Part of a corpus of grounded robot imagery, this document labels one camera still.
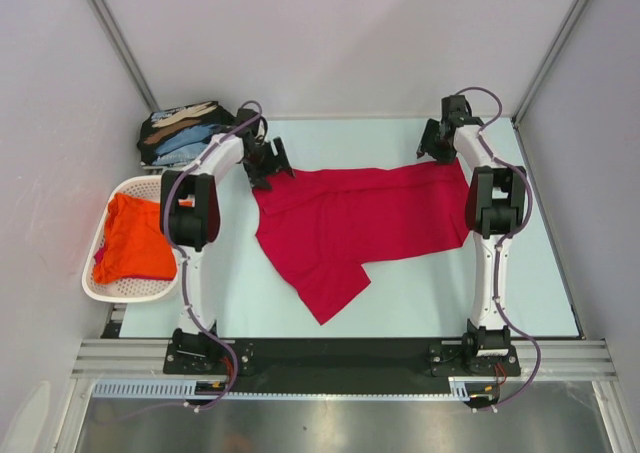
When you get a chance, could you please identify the orange t shirt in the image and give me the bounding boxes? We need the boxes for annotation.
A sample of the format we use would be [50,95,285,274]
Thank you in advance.
[92,193,177,285]

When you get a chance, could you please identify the red t shirt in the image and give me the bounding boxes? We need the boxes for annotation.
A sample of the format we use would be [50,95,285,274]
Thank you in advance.
[253,162,469,324]

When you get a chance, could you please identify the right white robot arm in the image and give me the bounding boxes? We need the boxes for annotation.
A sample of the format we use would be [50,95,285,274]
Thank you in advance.
[417,91,532,380]

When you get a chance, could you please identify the left aluminium corner post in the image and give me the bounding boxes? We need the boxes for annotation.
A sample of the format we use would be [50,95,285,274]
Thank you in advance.
[86,0,159,112]

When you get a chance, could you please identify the folded black printed t shirt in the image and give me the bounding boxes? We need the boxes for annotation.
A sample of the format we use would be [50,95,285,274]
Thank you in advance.
[136,101,235,166]

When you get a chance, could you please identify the white slotted cable duct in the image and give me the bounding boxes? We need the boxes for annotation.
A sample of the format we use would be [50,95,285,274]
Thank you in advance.
[93,379,471,402]

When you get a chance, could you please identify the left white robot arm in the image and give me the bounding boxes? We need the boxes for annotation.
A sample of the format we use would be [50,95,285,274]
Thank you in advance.
[160,101,295,373]

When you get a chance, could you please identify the right aluminium corner post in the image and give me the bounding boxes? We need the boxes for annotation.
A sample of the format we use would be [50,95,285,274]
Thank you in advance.
[510,0,606,124]

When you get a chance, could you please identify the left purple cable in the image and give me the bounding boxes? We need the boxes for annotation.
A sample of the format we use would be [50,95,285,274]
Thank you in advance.
[89,100,264,419]

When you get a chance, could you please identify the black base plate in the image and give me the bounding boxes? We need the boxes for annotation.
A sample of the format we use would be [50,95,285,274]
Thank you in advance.
[163,333,521,395]

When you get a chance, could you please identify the aluminium corner post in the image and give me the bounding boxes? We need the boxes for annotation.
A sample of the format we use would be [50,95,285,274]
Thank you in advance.
[510,0,606,124]
[86,0,159,112]

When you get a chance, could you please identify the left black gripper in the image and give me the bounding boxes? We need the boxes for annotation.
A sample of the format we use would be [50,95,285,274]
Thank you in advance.
[243,138,295,192]

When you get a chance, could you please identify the aluminium frame rail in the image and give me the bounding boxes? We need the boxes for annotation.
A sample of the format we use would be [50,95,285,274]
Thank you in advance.
[71,339,617,381]

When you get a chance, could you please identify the white plastic basket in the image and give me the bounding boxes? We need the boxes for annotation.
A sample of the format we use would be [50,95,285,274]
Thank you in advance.
[81,175,178,303]

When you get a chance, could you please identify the pink garment in basket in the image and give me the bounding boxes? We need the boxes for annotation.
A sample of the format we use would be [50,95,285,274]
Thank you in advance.
[93,245,106,267]

